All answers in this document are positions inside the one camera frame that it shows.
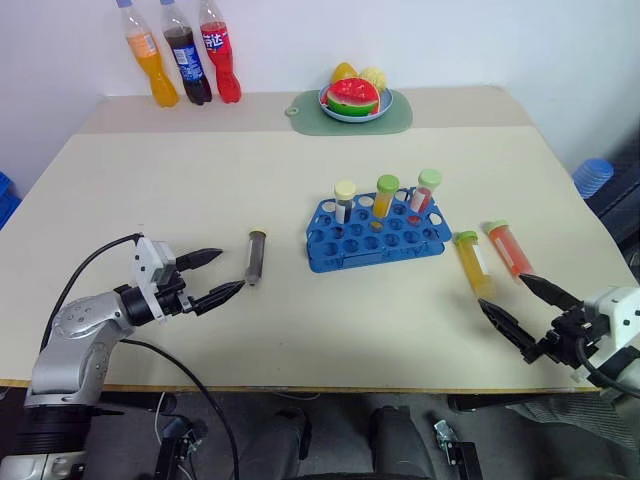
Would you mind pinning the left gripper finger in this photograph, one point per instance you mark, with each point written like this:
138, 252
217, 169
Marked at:
200, 256
217, 295

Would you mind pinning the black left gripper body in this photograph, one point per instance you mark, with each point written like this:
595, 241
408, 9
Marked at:
175, 302

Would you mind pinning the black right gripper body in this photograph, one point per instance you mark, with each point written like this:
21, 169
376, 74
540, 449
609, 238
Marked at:
565, 342

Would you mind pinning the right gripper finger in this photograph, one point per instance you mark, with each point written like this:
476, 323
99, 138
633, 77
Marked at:
550, 292
507, 325

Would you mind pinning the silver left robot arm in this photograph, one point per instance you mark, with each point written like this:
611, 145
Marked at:
75, 325

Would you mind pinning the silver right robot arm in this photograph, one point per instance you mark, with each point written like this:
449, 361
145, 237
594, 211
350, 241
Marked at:
625, 365

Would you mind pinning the dark liquid tube, tan cap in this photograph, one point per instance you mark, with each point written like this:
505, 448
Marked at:
255, 257

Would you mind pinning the red-orange liquid tube, green cap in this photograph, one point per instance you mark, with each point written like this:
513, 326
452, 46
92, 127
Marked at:
507, 250

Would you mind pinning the yellow liquid tube, green cap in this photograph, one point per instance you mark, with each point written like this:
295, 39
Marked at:
475, 262

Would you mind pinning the blue test tube rack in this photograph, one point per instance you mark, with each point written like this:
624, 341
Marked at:
360, 245

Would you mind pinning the black liquid tube, cream cap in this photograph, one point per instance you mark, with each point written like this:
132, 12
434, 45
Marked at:
344, 202

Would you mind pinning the red liquid tube, pale-green cap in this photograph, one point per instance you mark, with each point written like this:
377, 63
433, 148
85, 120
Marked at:
422, 195

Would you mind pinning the orange liquid tube, green cap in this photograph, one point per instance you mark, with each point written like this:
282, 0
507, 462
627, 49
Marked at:
384, 197

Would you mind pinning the grey fabric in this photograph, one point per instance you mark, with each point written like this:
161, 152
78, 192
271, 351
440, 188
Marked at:
565, 440

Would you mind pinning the black chair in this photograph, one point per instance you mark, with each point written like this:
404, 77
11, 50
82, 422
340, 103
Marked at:
620, 200

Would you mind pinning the stack of blue stools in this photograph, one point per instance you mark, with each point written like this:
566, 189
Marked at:
592, 177

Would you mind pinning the dark rounded shape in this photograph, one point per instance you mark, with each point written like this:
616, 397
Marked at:
390, 440
287, 445

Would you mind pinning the green cutting board mat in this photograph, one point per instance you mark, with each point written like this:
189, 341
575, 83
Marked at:
310, 120

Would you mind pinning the blue plastic crate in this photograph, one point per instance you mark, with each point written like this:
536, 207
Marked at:
7, 200

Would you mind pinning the cola bottle, blue label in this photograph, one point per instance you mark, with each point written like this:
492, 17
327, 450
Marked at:
187, 60

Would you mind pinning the orange soda bottle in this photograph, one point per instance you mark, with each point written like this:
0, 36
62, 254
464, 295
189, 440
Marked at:
152, 60

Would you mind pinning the red soda bottle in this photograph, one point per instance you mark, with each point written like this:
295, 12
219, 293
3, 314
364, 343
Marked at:
220, 55

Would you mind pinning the light blue plate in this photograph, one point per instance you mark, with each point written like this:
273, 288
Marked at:
350, 116

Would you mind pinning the toy watermelon slice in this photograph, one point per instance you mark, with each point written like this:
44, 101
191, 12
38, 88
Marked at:
352, 97

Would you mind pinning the orange-yellow toy fruit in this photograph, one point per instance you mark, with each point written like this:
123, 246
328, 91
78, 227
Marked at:
342, 72

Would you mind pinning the pale yellow toy fruit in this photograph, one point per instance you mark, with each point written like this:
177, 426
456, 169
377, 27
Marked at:
375, 77

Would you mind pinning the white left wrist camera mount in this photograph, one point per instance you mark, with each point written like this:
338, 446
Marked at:
150, 260

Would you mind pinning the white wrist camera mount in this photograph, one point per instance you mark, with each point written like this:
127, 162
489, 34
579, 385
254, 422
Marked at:
615, 305
150, 260

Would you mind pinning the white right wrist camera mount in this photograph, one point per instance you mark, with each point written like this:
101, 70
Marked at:
615, 305

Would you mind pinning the metal caster bracket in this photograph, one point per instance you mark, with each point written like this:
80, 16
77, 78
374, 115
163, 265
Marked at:
446, 440

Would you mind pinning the black under-table frame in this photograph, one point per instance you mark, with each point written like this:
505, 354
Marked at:
175, 450

